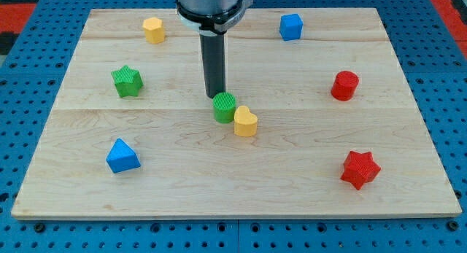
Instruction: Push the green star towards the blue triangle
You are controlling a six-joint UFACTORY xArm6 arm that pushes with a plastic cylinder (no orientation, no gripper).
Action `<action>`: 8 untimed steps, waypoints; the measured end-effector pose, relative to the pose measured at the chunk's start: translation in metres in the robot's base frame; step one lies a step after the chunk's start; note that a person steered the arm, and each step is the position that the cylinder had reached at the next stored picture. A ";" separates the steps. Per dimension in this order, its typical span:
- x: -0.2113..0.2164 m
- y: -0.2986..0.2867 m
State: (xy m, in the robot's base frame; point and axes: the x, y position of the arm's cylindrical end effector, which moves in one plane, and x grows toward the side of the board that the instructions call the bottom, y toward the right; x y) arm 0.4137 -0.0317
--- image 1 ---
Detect yellow hexagon block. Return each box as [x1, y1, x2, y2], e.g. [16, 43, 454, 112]
[142, 17, 165, 44]

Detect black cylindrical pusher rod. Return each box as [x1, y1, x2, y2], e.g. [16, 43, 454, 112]
[200, 35, 225, 98]

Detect light wooden board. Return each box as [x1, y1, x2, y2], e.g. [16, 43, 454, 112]
[12, 8, 462, 220]

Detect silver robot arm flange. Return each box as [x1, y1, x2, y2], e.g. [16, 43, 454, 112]
[176, 0, 254, 37]

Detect green cylinder block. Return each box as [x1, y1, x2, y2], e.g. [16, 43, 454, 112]
[212, 92, 236, 123]

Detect yellow heart block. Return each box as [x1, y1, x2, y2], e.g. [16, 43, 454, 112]
[234, 106, 258, 137]

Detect red star block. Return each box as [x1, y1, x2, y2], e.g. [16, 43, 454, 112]
[340, 151, 382, 190]

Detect blue cube block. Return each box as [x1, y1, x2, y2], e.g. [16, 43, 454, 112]
[279, 14, 304, 41]

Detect red cylinder block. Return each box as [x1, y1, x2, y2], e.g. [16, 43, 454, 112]
[331, 71, 360, 101]

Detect blue triangle block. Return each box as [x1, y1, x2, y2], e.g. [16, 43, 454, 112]
[106, 139, 141, 174]

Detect green star block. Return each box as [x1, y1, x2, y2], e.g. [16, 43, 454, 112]
[111, 65, 144, 98]

